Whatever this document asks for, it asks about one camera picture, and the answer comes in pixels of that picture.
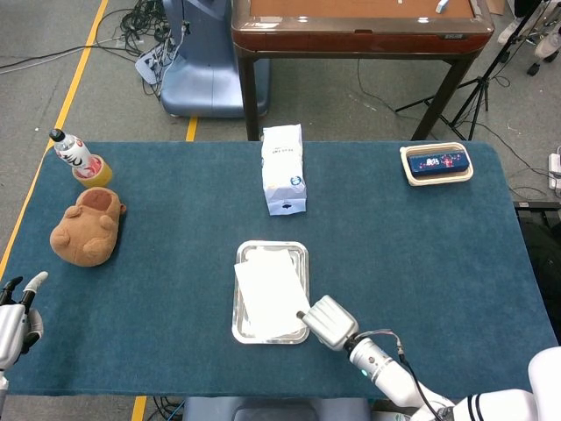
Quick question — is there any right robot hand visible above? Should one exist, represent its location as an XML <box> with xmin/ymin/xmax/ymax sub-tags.
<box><xmin>296</xmin><ymin>294</ymin><xmax>360</xmax><ymax>353</ymax></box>

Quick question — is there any blue grey robot torso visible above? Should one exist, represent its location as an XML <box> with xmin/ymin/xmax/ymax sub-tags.
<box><xmin>181</xmin><ymin>396</ymin><xmax>373</xmax><ymax>421</ymax></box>

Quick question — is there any black tripod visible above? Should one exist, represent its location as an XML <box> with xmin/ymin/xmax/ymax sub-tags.
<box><xmin>394</xmin><ymin>0</ymin><xmax>561</xmax><ymax>141</ymax></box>

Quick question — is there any brown mahjong table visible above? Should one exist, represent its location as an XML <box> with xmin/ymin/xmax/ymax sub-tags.
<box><xmin>231</xmin><ymin>0</ymin><xmax>495</xmax><ymax>142</ymax></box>

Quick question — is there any white paper sheet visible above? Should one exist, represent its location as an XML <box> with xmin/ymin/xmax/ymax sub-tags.
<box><xmin>233</xmin><ymin>248</ymin><xmax>312</xmax><ymax>339</ymax></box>

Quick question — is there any white paper bag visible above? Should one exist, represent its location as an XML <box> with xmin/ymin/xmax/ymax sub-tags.
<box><xmin>260</xmin><ymin>123</ymin><xmax>308</xmax><ymax>218</ymax></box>

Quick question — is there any silver metal tray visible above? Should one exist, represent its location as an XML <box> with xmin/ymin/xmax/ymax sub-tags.
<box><xmin>231</xmin><ymin>239</ymin><xmax>311</xmax><ymax>346</ymax></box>

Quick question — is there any black bag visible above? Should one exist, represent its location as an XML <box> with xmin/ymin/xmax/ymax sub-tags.
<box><xmin>519</xmin><ymin>218</ymin><xmax>561</xmax><ymax>347</ymax></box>

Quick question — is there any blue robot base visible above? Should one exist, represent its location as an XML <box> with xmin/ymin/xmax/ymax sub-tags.
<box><xmin>160</xmin><ymin>0</ymin><xmax>271</xmax><ymax>118</ymax></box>

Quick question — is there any yellow cup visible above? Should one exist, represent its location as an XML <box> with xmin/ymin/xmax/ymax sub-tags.
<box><xmin>72</xmin><ymin>153</ymin><xmax>114</xmax><ymax>189</ymax></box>

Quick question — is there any dark blue box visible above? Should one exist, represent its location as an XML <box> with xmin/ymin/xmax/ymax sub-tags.
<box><xmin>406</xmin><ymin>147</ymin><xmax>471</xmax><ymax>179</ymax></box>

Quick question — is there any blue table cloth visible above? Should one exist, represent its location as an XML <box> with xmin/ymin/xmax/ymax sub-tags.
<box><xmin>0</xmin><ymin>140</ymin><xmax>558</xmax><ymax>398</ymax></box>

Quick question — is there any beige plastic container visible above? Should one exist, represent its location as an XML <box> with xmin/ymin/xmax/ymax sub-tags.
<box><xmin>399</xmin><ymin>141</ymin><xmax>475</xmax><ymax>188</ymax></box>

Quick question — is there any black floor cable bundle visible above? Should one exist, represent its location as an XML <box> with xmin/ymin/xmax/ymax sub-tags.
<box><xmin>117</xmin><ymin>0</ymin><xmax>185</xmax><ymax>102</ymax></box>

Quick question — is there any white power strip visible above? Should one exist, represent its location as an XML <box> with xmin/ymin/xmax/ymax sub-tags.
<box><xmin>134</xmin><ymin>43</ymin><xmax>176</xmax><ymax>84</ymax></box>
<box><xmin>547</xmin><ymin>153</ymin><xmax>561</xmax><ymax>190</ymax></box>

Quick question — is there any brown plush toy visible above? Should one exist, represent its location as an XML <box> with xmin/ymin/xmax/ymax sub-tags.
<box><xmin>49</xmin><ymin>186</ymin><xmax>128</xmax><ymax>268</ymax></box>

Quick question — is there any white red drink bottle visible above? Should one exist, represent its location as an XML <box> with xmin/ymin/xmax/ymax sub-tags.
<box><xmin>48</xmin><ymin>128</ymin><xmax>103</xmax><ymax>178</ymax></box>

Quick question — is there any white shoe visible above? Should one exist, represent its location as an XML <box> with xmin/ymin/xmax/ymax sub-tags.
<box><xmin>497</xmin><ymin>16</ymin><xmax>525</xmax><ymax>46</ymax></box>
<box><xmin>533</xmin><ymin>29</ymin><xmax>561</xmax><ymax>61</ymax></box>

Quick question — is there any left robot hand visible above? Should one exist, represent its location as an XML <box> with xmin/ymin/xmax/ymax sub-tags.
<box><xmin>0</xmin><ymin>270</ymin><xmax>49</xmax><ymax>369</ymax></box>

